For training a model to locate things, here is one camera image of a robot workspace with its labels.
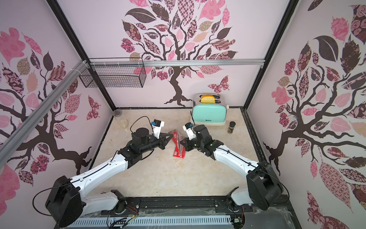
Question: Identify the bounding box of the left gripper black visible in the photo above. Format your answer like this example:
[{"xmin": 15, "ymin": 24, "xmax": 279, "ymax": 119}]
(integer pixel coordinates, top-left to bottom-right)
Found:
[{"xmin": 140, "ymin": 132, "xmax": 173, "ymax": 154}]

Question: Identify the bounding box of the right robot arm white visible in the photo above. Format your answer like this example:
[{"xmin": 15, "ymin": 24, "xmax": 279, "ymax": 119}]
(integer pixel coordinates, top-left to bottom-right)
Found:
[{"xmin": 180, "ymin": 122, "xmax": 284, "ymax": 210}]

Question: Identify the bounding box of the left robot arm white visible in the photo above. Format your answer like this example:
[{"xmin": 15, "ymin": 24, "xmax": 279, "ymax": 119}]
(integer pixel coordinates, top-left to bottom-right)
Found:
[{"xmin": 45, "ymin": 127, "xmax": 173, "ymax": 228}]

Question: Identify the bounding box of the mint green toaster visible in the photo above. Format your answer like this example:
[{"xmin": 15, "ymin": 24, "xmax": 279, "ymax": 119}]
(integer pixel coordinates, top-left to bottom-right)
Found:
[{"xmin": 191, "ymin": 93, "xmax": 228, "ymax": 126}]

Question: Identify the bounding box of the yellow toast slice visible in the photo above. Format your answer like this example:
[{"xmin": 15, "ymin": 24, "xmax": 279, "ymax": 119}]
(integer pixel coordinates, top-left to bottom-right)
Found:
[{"xmin": 200, "ymin": 94, "xmax": 216, "ymax": 104}]

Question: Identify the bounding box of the clear glass jar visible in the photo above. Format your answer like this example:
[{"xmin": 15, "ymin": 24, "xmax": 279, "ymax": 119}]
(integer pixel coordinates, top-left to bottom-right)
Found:
[{"xmin": 112, "ymin": 109, "xmax": 129, "ymax": 129}]

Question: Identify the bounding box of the spice jar black lid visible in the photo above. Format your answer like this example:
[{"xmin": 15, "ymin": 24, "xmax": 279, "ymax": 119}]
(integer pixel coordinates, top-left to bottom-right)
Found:
[{"xmin": 227, "ymin": 121, "xmax": 236, "ymax": 134}]

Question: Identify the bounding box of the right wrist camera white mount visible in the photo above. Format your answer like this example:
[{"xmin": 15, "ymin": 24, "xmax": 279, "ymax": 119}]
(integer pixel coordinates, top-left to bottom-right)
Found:
[{"xmin": 183, "ymin": 122, "xmax": 196, "ymax": 140}]

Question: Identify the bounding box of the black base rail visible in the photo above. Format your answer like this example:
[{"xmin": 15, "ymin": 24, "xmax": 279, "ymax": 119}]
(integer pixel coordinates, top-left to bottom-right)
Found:
[{"xmin": 62, "ymin": 196, "xmax": 272, "ymax": 214}]

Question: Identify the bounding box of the black wire basket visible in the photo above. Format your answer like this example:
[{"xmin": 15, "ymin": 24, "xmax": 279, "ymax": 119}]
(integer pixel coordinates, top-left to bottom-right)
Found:
[{"xmin": 79, "ymin": 57, "xmax": 147, "ymax": 88}]

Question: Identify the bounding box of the aluminium rail back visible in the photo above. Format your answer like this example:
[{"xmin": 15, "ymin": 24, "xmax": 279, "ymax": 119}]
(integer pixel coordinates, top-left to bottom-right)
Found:
[{"xmin": 90, "ymin": 59, "xmax": 265, "ymax": 67}]

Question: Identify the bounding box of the aluminium rail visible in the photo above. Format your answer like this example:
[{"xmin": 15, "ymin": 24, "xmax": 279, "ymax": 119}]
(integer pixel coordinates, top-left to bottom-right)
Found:
[
  {"xmin": 1, "ymin": 60, "xmax": 88, "ymax": 166},
  {"xmin": 90, "ymin": 59, "xmax": 265, "ymax": 67}
]

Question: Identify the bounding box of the white slotted cable duct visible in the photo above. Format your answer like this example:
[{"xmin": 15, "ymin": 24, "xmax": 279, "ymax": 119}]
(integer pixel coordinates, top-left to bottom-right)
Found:
[{"xmin": 67, "ymin": 215, "xmax": 232, "ymax": 229}]

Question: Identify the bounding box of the aluminium rail left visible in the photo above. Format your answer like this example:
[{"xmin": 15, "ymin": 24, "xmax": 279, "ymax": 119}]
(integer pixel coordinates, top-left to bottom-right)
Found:
[{"xmin": 1, "ymin": 60, "xmax": 88, "ymax": 166}]

